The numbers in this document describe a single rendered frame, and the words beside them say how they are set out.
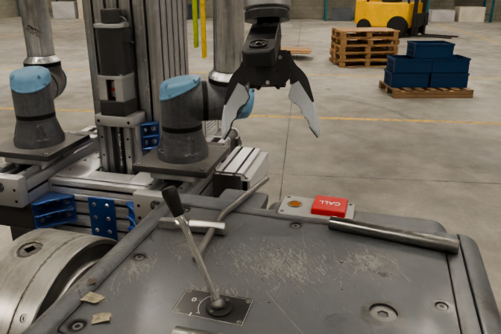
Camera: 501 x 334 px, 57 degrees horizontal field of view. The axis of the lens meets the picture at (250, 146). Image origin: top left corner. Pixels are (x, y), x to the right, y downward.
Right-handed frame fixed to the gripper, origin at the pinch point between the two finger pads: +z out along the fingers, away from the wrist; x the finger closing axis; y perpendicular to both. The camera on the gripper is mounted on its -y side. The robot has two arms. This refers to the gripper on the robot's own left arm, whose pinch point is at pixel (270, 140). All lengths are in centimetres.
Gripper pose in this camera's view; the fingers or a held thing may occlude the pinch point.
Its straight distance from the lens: 73.2
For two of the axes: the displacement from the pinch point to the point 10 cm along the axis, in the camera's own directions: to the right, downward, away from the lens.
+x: -9.9, 0.2, 1.2
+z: 0.4, 9.9, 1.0
